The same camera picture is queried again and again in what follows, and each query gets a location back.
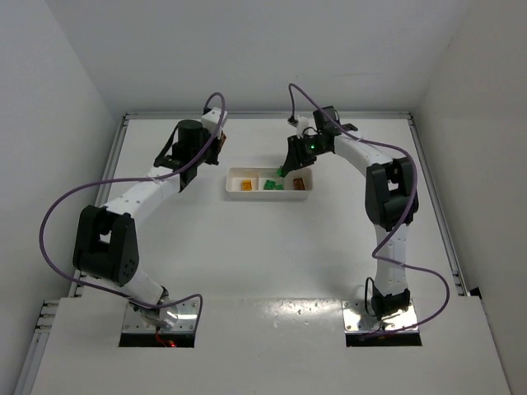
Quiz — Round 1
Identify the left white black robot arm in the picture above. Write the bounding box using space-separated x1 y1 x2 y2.
72 111 225 309

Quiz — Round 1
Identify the brown square lego plate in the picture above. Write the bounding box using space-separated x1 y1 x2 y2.
292 177 306 191

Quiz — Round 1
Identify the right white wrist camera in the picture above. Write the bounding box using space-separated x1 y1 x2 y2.
287 115 310 138

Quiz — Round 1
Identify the white three-compartment tray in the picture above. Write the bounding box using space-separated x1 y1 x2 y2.
226 167 313 202

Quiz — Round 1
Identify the thin brown lego plate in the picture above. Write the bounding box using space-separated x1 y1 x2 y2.
219 132 227 150

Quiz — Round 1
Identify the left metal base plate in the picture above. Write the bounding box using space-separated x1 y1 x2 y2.
122 300 200 335

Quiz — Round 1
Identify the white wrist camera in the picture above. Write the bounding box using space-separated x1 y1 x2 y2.
287 115 310 138
200 107 228 139

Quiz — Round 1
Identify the metal base plate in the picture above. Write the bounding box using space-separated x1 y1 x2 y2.
342 300 419 335
122 300 200 335

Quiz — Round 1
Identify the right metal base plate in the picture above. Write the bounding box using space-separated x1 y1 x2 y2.
342 300 419 335

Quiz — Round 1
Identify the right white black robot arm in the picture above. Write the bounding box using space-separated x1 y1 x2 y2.
277 106 418 319

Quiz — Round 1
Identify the yellow lego plate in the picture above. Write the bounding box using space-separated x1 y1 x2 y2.
240 179 253 192

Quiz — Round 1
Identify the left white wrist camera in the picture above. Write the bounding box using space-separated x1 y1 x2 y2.
200 107 228 139

